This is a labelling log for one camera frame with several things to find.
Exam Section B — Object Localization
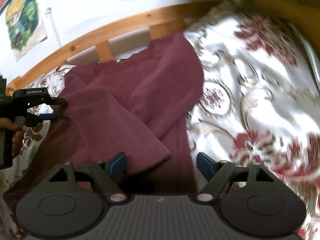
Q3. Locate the maroon long-sleeve shirt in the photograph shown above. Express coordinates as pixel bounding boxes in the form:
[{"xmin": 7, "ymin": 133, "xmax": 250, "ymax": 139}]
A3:
[{"xmin": 4, "ymin": 31, "xmax": 205, "ymax": 201}]

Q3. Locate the person left hand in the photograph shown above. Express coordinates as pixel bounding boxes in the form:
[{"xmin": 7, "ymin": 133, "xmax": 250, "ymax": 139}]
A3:
[{"xmin": 0, "ymin": 117, "xmax": 28, "ymax": 158}]

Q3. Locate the cartoon poster green left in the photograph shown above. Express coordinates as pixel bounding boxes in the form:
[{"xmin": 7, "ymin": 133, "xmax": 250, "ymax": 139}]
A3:
[{"xmin": 1, "ymin": 0, "xmax": 47, "ymax": 61}]

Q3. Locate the white wall conduit pipe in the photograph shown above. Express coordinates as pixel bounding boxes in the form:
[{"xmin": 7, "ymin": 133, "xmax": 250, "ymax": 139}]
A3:
[{"xmin": 45, "ymin": 7, "xmax": 62, "ymax": 48}]

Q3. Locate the wooden bed frame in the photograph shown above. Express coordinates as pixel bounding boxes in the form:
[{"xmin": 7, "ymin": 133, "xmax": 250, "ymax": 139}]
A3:
[{"xmin": 6, "ymin": 0, "xmax": 319, "ymax": 95}]

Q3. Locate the floral white red bedspread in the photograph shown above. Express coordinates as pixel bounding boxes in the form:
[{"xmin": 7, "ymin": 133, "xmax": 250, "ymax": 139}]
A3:
[{"xmin": 1, "ymin": 2, "xmax": 319, "ymax": 239}]

